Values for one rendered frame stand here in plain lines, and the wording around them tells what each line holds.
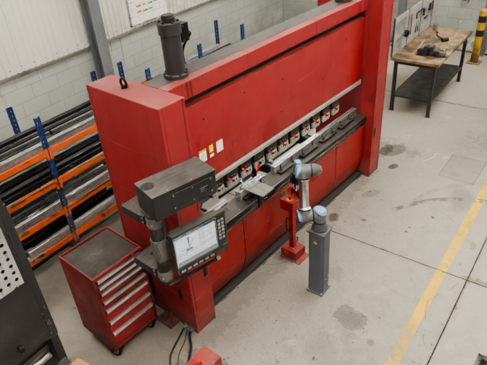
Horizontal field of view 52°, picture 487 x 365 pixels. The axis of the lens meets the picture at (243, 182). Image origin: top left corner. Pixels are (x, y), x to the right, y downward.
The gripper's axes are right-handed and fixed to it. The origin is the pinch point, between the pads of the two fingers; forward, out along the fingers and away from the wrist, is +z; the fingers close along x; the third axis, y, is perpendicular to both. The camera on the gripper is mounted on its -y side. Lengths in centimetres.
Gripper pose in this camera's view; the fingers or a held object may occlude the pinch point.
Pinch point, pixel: (296, 190)
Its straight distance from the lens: 503.1
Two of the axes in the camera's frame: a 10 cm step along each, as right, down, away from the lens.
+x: -6.4, 4.6, -6.1
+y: -7.6, -3.9, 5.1
